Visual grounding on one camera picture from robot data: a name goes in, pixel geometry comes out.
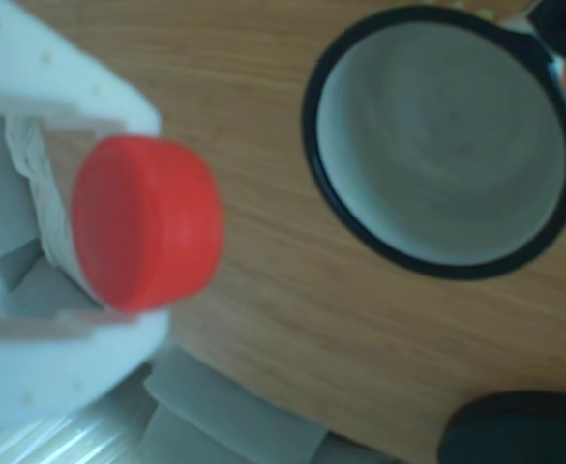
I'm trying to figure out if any red plastic bottle cap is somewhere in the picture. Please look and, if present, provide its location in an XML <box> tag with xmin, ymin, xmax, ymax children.
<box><xmin>71</xmin><ymin>135</ymin><xmax>223</xmax><ymax>315</ymax></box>

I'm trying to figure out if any white sheer curtain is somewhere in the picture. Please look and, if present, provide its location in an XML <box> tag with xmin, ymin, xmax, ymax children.
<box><xmin>0</xmin><ymin>409</ymin><xmax>159</xmax><ymax>464</ymax></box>

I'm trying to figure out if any white knitted blanket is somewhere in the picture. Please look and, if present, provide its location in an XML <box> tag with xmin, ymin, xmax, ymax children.
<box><xmin>4</xmin><ymin>115</ymin><xmax>105</xmax><ymax>306</ymax></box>

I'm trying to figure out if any beige sofa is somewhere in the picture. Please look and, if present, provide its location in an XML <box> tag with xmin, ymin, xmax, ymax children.
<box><xmin>0</xmin><ymin>115</ymin><xmax>335</xmax><ymax>464</ymax></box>

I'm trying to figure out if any black-rimmed white enamel mug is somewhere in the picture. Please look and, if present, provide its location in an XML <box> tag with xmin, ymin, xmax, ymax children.
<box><xmin>300</xmin><ymin>0</ymin><xmax>566</xmax><ymax>282</ymax></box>

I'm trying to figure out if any black round object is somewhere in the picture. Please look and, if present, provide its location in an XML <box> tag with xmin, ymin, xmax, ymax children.
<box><xmin>436</xmin><ymin>389</ymin><xmax>566</xmax><ymax>464</ymax></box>

